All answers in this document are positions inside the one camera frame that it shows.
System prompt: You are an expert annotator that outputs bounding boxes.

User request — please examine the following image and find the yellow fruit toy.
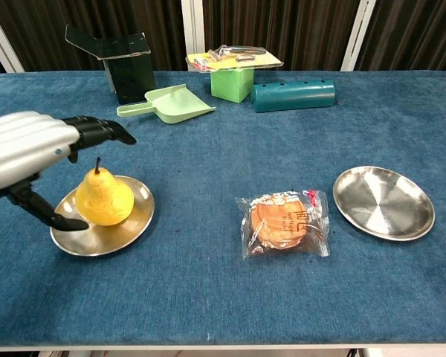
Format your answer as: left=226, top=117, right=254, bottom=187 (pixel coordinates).
left=74, top=157, right=135, bottom=227

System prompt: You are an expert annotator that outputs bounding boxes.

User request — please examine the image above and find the green cube box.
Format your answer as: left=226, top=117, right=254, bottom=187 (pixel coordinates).
left=210, top=66, right=255, bottom=103

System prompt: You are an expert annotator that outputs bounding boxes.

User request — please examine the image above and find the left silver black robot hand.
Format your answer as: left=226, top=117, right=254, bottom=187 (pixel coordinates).
left=0, top=110, right=138, bottom=232

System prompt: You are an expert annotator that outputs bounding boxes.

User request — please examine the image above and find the bread pastry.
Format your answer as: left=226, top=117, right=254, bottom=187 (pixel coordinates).
left=234, top=188, right=331, bottom=261

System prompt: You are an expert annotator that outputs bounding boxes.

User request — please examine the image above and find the round stainless steel plate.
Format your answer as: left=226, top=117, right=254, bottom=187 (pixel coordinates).
left=50, top=174, right=156, bottom=257
left=332, top=166, right=436, bottom=242

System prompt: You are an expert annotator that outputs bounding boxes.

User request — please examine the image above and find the dark pleated curtain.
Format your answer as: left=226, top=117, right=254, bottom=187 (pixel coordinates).
left=0, top=0, right=446, bottom=74

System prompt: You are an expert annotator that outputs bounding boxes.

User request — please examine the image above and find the dark acrylic stand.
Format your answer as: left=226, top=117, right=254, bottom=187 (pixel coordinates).
left=65, top=24, right=158, bottom=106

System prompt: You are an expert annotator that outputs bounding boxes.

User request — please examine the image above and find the white frame post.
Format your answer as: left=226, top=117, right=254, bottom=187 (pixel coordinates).
left=340, top=0, right=378, bottom=71
left=181, top=0, right=206, bottom=71
left=0, top=3, right=25, bottom=74

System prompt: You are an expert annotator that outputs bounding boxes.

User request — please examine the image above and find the light green plastic dustpan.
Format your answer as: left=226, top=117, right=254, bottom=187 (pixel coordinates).
left=116, top=83, right=216, bottom=125

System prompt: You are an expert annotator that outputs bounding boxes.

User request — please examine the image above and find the razor blister pack yellow card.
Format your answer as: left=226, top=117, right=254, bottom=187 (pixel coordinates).
left=185, top=44, right=285, bottom=72

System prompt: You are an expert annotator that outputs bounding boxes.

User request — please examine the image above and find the blue table cloth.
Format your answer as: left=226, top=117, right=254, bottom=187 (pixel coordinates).
left=0, top=70, right=446, bottom=347

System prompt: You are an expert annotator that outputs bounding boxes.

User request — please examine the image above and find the teal holder with holes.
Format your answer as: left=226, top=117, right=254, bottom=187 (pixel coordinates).
left=251, top=78, right=336, bottom=114

